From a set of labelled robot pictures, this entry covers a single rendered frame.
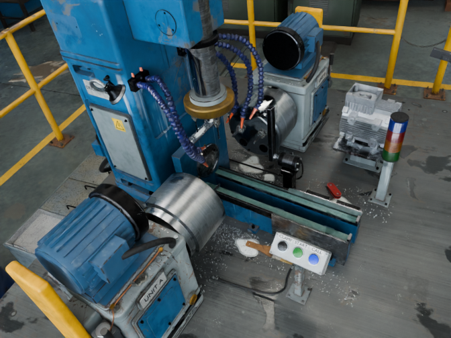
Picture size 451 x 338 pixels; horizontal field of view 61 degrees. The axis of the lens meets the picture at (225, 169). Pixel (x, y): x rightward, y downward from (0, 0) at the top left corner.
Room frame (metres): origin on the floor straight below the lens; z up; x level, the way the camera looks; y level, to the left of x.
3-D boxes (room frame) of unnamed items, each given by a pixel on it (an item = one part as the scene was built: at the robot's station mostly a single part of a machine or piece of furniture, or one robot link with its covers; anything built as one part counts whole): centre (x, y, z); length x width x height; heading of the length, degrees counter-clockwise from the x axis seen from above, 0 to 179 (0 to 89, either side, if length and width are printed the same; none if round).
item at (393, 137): (1.04, -0.62, 1.14); 0.06 x 0.06 x 0.04
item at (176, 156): (1.23, 0.11, 0.97); 0.30 x 0.11 x 0.34; 142
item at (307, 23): (1.62, -0.43, 1.16); 0.33 x 0.26 x 0.42; 142
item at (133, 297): (0.67, 0.35, 0.99); 0.35 x 0.31 x 0.37; 142
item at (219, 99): (1.16, 0.02, 1.43); 0.18 x 0.18 x 0.48
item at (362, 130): (1.30, -0.65, 1.02); 0.20 x 0.19 x 0.19; 49
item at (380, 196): (1.04, -0.62, 1.01); 0.08 x 0.08 x 0.42; 52
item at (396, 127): (1.04, -0.62, 1.19); 0.06 x 0.06 x 0.04
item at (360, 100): (1.33, -0.61, 1.11); 0.12 x 0.11 x 0.07; 49
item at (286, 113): (1.40, -0.21, 1.04); 0.41 x 0.25 x 0.25; 142
